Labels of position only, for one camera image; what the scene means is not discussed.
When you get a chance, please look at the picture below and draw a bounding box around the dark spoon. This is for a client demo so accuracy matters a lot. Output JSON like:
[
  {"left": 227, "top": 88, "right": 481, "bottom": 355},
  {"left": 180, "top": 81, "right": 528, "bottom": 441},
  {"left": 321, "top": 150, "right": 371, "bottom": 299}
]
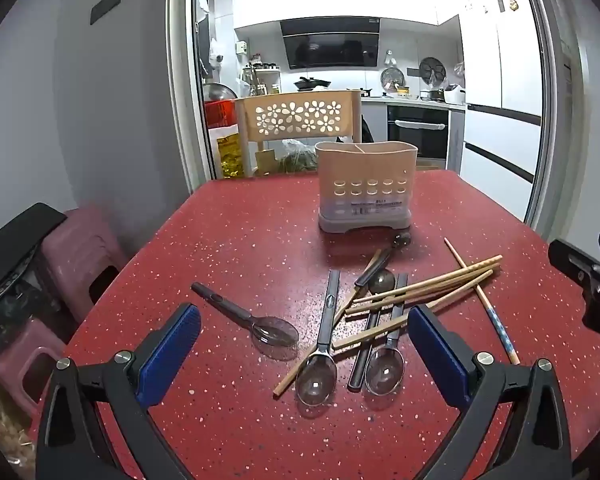
[
  {"left": 363, "top": 272, "right": 410, "bottom": 397},
  {"left": 296, "top": 270, "right": 340, "bottom": 406},
  {"left": 190, "top": 282, "right": 299, "bottom": 348},
  {"left": 355, "top": 231, "right": 412, "bottom": 296}
]

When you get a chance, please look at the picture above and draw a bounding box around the beige utensil holder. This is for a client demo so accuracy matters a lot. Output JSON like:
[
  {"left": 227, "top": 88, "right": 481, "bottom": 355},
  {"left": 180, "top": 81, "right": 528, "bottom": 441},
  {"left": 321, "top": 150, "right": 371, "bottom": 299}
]
[{"left": 315, "top": 141, "right": 418, "bottom": 234}]

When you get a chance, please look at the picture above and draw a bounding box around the bamboo chopstick long diagonal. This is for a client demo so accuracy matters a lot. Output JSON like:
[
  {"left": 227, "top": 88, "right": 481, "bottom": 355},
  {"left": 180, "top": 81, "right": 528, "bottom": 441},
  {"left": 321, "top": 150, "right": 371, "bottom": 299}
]
[{"left": 272, "top": 250, "right": 380, "bottom": 399}]

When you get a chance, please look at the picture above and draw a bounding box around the red basket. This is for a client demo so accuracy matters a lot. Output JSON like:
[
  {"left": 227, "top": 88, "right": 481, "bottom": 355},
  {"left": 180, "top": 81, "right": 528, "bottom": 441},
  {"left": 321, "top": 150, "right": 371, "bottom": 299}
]
[{"left": 204, "top": 99, "right": 237, "bottom": 129}]

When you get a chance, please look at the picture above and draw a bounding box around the black chair seat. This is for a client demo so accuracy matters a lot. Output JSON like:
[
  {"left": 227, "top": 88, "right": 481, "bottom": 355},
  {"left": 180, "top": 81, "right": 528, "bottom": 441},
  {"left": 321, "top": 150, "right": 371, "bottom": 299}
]
[{"left": 0, "top": 203, "right": 67, "bottom": 285}]

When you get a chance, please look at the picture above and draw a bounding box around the black built-in oven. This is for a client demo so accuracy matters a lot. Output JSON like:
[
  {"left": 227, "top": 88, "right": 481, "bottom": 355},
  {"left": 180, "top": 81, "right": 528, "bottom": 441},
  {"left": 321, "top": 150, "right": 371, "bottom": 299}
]
[{"left": 387, "top": 105, "right": 449, "bottom": 160}]

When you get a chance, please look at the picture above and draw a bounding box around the black handled spoon bowl up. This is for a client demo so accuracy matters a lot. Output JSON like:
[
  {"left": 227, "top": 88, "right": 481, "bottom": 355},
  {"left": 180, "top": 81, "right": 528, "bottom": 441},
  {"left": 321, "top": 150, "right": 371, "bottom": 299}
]
[{"left": 347, "top": 269, "right": 396, "bottom": 392}]

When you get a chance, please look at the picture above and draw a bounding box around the black wok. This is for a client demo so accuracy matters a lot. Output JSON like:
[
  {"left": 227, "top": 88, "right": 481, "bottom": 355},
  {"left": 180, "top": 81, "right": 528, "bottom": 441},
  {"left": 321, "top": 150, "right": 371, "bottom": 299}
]
[{"left": 294, "top": 76, "right": 330, "bottom": 91}]

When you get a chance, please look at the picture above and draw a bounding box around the white refrigerator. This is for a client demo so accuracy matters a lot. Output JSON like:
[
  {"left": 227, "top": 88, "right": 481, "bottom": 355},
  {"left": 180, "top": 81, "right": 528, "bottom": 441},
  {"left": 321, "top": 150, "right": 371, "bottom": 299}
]
[{"left": 460, "top": 0, "right": 543, "bottom": 221}]

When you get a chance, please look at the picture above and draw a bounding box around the patterned chopstick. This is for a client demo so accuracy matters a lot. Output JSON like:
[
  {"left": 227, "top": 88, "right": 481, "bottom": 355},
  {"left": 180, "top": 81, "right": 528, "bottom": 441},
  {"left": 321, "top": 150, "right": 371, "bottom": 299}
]
[{"left": 443, "top": 237, "right": 520, "bottom": 365}]

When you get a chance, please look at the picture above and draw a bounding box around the pink plastic stool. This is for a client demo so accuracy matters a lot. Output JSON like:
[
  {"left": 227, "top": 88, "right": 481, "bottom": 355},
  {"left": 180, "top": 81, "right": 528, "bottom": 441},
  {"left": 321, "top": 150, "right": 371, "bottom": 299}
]
[
  {"left": 0, "top": 318, "right": 66, "bottom": 417},
  {"left": 35, "top": 207, "right": 129, "bottom": 323}
]

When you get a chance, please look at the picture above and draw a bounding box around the black range hood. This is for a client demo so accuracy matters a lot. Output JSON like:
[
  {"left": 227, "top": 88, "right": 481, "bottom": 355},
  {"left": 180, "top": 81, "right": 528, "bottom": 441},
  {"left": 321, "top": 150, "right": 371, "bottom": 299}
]
[{"left": 279, "top": 16, "right": 380, "bottom": 70}]

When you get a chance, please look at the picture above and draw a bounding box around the beige flower-cutout rack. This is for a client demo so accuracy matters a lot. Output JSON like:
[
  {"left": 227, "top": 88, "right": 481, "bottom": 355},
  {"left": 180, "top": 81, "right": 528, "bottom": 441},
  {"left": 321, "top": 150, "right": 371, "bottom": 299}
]
[{"left": 234, "top": 90, "right": 362, "bottom": 177}]

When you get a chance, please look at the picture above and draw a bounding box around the pink plastic stool lower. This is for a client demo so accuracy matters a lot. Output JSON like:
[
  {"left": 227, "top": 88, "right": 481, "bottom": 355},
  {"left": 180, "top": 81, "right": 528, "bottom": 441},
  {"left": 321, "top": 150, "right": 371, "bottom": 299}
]
[{"left": 0, "top": 318, "right": 66, "bottom": 417}]

